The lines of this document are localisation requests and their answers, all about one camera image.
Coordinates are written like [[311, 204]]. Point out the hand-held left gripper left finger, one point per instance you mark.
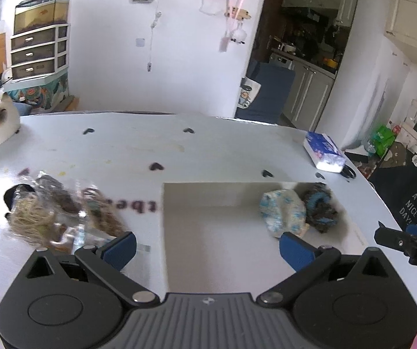
[[121, 250]]

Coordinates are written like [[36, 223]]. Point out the grey kitchen wall cabinets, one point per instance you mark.
[[321, 2]]

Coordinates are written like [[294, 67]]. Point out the printed tote bag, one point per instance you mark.
[[249, 92]]

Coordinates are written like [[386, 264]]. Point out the glass terrarium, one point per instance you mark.
[[41, 12]]

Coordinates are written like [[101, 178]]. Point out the blue chair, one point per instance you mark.
[[270, 94]]

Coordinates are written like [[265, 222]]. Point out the white plush ornament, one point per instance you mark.
[[239, 36]]

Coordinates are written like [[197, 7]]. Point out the white wall switch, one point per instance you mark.
[[140, 42]]

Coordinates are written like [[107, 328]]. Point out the navy triangle print mat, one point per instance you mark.
[[25, 108]]

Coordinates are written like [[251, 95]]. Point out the yellow pot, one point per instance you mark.
[[330, 63]]

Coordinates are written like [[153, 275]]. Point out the green packet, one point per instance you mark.
[[384, 140]]

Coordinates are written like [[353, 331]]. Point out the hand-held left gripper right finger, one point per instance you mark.
[[295, 251]]

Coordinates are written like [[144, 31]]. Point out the grey kitchen base cabinets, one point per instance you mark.
[[310, 94]]

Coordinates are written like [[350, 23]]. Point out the dark blue knitted scrunchie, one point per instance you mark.
[[321, 207]]

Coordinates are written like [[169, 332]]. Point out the teal floral fabric box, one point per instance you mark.
[[37, 92]]

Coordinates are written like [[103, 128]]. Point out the white plastic drawer unit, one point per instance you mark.
[[36, 52]]

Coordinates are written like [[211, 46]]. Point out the light blue floral scrunchie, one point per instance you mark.
[[283, 212]]

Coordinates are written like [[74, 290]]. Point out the blue tissue pack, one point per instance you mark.
[[321, 149]]

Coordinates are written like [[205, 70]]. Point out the black letter board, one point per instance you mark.
[[404, 189]]

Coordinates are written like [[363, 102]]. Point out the white box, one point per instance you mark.
[[212, 232]]

